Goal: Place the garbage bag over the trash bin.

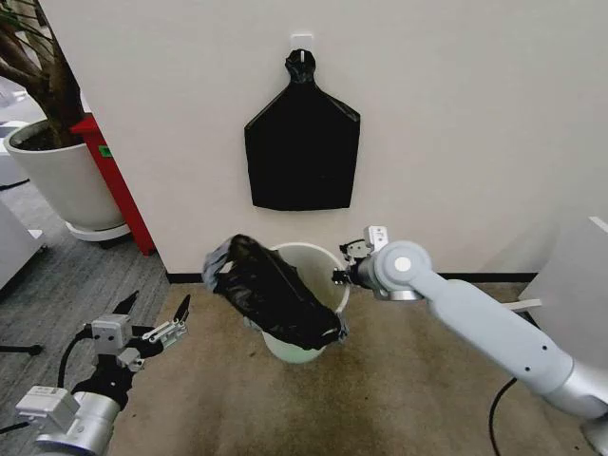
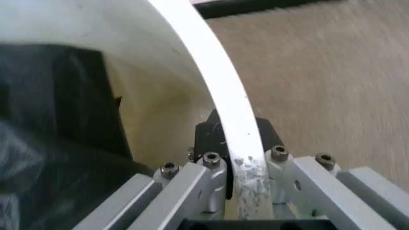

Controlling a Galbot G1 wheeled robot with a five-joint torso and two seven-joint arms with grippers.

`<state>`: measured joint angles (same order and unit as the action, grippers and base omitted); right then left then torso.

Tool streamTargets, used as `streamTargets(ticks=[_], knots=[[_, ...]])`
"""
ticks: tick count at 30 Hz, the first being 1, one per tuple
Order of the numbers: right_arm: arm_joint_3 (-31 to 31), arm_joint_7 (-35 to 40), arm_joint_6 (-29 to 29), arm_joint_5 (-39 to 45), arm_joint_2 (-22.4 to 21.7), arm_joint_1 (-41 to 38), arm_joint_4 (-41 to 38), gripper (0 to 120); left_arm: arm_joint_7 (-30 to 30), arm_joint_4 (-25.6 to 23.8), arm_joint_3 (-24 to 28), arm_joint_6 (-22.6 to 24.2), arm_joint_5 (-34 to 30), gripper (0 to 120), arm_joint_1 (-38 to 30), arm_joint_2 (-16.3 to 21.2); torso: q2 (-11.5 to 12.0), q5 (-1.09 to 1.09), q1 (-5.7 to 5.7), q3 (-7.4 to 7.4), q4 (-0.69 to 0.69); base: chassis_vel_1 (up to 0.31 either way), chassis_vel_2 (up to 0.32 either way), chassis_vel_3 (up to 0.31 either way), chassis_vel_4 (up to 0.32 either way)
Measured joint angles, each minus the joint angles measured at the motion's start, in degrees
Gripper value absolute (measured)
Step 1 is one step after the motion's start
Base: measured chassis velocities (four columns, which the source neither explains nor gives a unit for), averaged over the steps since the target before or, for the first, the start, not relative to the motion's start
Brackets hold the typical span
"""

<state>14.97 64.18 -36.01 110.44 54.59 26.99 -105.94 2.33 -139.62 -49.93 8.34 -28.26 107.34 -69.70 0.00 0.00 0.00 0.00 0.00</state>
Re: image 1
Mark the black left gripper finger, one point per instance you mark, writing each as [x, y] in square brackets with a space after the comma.
[181, 311]
[126, 304]

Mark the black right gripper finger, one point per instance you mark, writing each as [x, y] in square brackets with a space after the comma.
[343, 277]
[354, 249]

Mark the pale round trash bin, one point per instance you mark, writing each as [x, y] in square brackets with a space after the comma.
[313, 266]

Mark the black garbage bag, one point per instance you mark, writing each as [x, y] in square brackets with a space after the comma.
[301, 152]
[275, 294]

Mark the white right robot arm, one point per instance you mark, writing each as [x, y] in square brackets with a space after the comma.
[484, 323]

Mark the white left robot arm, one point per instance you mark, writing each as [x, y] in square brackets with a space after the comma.
[90, 427]

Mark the flat black hanging garbage bag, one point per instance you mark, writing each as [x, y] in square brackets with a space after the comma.
[301, 152]

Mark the white wheeled pot base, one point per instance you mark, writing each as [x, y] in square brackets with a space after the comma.
[102, 233]

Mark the red metal cabinet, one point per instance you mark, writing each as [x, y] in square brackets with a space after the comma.
[121, 190]

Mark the white low cabinet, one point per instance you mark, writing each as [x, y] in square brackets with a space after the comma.
[14, 247]

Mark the white round plant pot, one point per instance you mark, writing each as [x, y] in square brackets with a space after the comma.
[66, 185]

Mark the tan carpet mat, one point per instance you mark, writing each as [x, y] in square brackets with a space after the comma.
[304, 408]

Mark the green sticker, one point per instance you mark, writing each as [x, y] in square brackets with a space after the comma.
[104, 151]

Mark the white flat strip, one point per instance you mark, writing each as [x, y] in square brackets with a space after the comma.
[525, 305]

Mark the white leaning board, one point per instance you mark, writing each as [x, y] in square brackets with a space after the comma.
[570, 285]

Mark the brown potted tree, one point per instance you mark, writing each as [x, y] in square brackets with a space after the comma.
[45, 71]

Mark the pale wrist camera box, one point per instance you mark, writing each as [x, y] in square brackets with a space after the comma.
[111, 335]

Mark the white wall hook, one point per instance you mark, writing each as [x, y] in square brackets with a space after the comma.
[302, 40]

